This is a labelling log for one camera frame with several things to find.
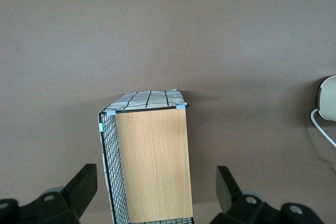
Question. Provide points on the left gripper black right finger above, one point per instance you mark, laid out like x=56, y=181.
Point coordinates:
x=232, y=200

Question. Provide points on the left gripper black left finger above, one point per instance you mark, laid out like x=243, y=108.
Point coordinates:
x=76, y=195

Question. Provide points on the white two-slot toaster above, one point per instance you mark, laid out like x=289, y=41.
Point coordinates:
x=328, y=98

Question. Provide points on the light blue basket clip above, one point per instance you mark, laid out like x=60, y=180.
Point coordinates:
x=180, y=107
x=111, y=113
x=101, y=127

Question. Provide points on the light wooden shelf board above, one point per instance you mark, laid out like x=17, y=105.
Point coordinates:
x=155, y=166

